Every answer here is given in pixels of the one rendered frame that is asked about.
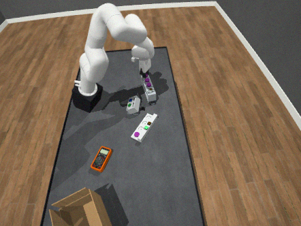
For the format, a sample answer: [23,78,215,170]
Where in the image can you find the white button panel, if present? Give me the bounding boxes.
[126,95,145,115]

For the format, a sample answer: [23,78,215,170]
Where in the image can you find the orange digital multimeter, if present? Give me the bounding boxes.
[91,146,112,172]

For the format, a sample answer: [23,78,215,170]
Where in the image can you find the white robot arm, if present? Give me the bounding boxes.
[74,3,155,96]

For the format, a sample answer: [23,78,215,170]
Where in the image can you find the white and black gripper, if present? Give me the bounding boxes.
[139,59,151,78]

